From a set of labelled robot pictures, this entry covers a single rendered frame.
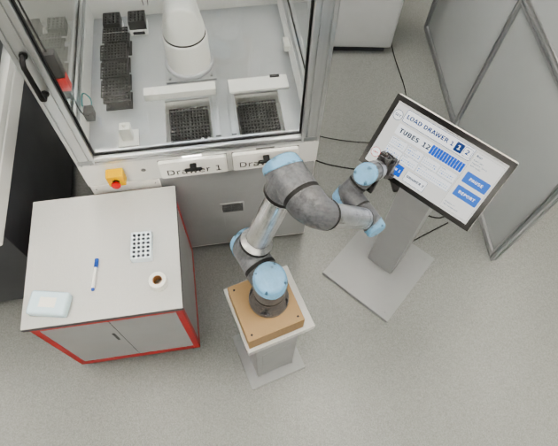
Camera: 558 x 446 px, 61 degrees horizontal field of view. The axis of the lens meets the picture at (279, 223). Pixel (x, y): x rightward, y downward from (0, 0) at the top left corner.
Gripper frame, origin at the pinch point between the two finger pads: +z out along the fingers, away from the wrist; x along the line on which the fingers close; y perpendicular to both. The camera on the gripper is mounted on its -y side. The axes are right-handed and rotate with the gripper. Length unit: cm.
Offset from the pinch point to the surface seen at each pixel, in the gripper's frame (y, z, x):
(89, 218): -77, -52, 90
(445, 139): 20.5, 2.4, -11.6
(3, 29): -3, -99, 98
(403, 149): 8.8, 2.4, -0.3
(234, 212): -67, 14, 59
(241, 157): -27, -16, 54
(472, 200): 6.6, 2.4, -33.0
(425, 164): 8.7, 2.4, -10.7
